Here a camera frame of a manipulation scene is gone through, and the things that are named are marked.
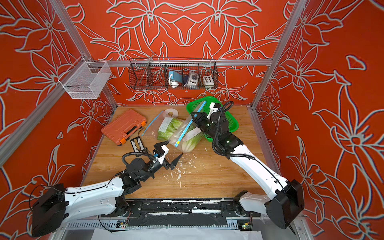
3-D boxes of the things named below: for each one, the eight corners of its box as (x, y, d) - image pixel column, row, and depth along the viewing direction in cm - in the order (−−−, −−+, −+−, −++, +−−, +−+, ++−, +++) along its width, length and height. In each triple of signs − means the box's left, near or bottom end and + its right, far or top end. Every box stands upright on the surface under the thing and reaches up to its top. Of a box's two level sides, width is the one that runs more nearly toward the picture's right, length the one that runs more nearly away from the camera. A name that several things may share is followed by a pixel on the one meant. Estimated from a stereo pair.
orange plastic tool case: (104, 134, 104) (101, 130, 100) (134, 112, 117) (132, 108, 113) (119, 147, 97) (116, 143, 93) (148, 123, 110) (147, 119, 106)
